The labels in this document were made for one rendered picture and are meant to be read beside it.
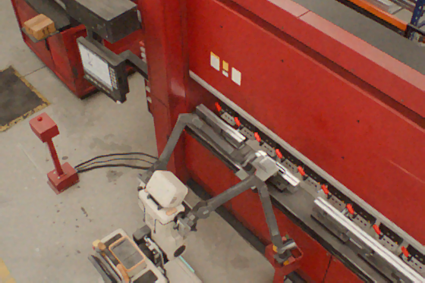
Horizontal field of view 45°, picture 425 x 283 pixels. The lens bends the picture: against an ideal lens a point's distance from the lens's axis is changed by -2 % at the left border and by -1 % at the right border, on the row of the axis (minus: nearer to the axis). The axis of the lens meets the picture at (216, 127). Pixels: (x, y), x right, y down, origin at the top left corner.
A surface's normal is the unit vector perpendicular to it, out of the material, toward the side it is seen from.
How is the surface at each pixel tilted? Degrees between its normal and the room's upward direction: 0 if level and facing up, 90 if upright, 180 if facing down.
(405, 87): 90
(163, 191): 48
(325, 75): 90
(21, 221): 0
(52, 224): 0
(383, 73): 90
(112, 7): 1
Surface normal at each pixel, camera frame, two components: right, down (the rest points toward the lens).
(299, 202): 0.00, -0.69
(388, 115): -0.74, 0.49
